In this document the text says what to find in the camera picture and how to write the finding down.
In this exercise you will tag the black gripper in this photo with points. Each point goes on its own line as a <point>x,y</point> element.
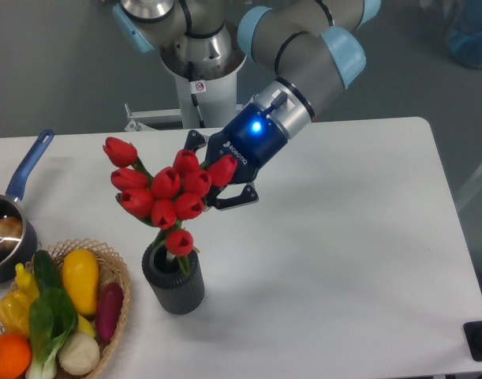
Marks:
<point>252,138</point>

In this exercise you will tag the red tulip bouquet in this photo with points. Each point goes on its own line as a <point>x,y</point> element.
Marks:
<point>165,200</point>

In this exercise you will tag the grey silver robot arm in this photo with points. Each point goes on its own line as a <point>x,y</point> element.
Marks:
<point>246,89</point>

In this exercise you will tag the dark grey ribbed vase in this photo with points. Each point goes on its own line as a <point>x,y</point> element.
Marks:
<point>177,292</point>

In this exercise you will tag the woven wicker basket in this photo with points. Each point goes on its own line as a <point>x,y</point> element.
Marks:
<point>111,269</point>

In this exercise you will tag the yellow squash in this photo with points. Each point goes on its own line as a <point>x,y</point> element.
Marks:
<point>80,278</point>

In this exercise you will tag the purple eggplant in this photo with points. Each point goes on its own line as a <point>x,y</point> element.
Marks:
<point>108,311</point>

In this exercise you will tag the dark green cucumber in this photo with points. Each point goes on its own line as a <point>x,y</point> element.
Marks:
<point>45,271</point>

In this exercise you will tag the green bok choy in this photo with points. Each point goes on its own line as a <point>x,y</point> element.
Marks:
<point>52,319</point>

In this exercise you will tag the round brown bread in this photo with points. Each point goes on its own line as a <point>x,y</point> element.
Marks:
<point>11,230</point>

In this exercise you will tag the beige garlic bulb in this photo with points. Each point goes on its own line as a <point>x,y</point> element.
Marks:
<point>79,355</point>

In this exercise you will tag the yellow bell pepper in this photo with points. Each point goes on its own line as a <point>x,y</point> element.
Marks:
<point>15,312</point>

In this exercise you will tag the blue translucent container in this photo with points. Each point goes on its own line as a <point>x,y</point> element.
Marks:
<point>464,37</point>

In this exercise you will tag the orange fruit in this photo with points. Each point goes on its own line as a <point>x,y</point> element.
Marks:
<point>15,355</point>

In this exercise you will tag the black device at table edge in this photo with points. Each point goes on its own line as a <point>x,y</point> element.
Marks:
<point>473,334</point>

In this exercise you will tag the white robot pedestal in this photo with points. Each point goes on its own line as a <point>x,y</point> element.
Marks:
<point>201,103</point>

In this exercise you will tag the blue handled saucepan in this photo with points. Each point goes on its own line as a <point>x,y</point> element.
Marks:
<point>9,206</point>

